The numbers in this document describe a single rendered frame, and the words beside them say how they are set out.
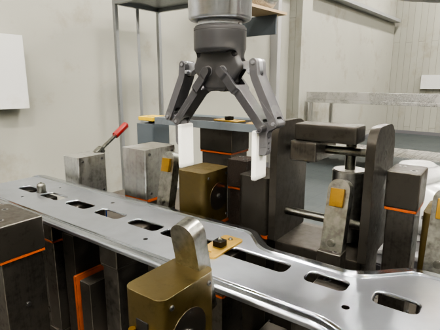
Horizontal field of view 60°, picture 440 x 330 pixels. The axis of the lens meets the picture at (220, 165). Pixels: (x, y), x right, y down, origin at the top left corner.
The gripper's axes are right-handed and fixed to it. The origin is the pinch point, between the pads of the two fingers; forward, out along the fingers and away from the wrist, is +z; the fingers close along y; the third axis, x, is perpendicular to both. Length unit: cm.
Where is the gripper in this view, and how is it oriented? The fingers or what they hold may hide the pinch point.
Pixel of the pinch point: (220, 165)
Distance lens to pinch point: 58.4
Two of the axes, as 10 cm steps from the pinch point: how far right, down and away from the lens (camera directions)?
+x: -5.9, 1.7, -7.9
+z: 0.0, 9.8, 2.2
